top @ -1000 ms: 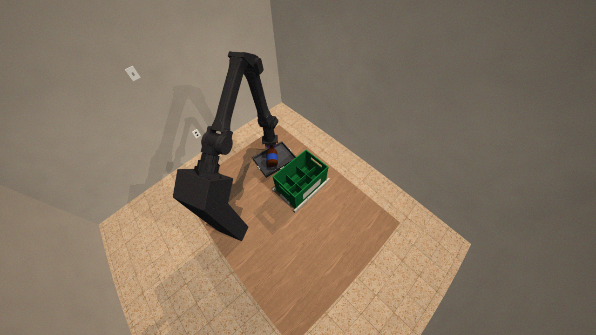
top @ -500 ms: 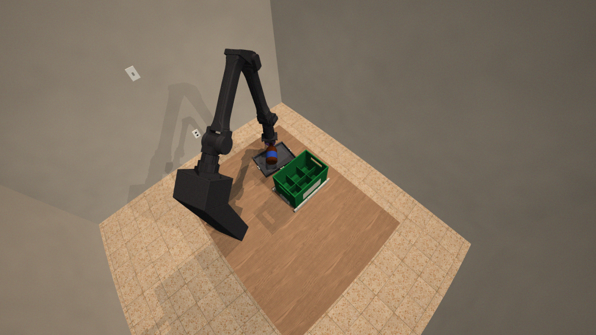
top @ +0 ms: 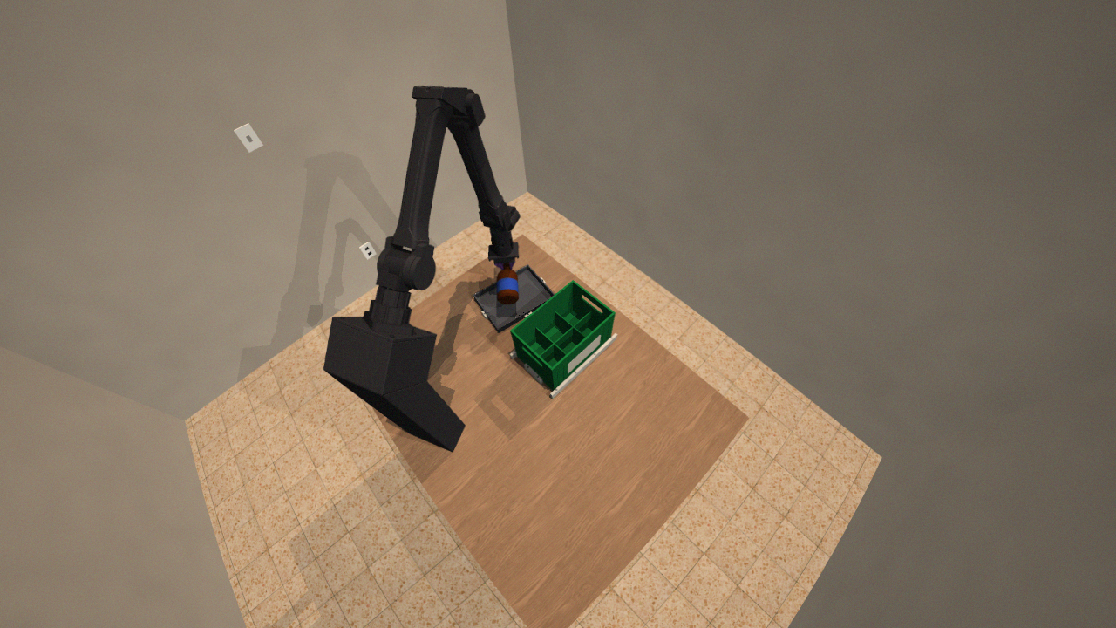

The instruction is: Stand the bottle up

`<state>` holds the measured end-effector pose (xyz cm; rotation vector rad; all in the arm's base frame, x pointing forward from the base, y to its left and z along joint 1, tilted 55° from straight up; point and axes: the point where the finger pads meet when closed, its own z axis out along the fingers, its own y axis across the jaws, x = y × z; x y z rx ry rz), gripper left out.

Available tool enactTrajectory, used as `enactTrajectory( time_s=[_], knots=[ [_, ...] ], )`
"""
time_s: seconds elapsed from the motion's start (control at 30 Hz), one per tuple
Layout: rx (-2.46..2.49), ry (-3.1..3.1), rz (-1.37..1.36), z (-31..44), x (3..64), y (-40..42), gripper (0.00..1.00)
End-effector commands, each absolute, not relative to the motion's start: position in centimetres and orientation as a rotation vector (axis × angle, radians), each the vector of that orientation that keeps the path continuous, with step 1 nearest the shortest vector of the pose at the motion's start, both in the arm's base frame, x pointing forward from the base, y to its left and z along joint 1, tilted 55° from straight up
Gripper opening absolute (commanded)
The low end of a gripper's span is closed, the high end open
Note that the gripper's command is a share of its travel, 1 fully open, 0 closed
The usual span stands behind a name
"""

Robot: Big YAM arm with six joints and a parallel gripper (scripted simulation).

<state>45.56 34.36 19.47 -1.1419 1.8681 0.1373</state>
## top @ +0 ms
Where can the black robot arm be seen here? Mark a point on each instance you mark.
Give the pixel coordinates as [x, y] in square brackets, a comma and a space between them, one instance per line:
[400, 270]

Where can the brown bottle with blue label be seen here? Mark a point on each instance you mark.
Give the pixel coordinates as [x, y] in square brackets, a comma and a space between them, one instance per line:
[507, 286]

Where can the green plastic crate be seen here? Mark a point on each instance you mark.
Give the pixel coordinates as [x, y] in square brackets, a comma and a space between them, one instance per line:
[562, 333]

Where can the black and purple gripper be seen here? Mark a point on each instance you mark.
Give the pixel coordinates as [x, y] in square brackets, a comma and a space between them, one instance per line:
[501, 254]

